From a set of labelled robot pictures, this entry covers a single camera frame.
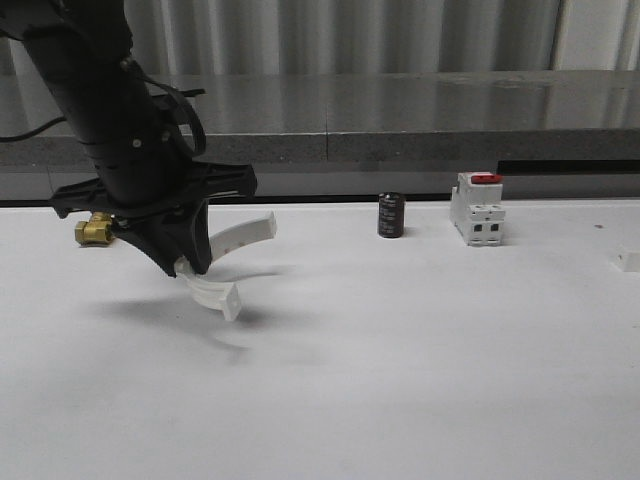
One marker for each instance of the black cylindrical capacitor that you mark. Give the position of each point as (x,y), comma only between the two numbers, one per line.
(391,215)

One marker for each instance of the white circuit breaker red switch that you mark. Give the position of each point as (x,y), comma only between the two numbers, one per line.
(476,209)

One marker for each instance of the grey stone ledge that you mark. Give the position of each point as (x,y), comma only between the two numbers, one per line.
(550,134)

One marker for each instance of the brass valve red handwheel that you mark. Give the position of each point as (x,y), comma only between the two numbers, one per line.
(95,231)

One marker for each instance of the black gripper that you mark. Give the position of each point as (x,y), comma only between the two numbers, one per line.
(157,193)

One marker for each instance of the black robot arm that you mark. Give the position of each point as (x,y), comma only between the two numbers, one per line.
(82,50)

